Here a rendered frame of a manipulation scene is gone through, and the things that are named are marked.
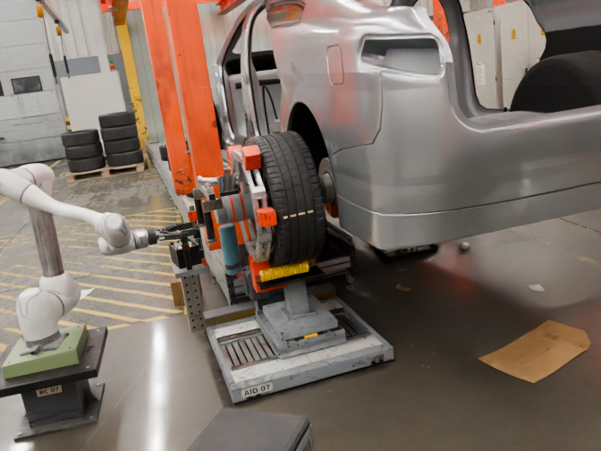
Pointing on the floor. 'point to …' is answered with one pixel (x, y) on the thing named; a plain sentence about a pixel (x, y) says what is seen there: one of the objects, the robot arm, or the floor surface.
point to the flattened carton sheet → (539, 352)
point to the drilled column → (190, 289)
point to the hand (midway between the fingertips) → (191, 228)
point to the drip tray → (410, 252)
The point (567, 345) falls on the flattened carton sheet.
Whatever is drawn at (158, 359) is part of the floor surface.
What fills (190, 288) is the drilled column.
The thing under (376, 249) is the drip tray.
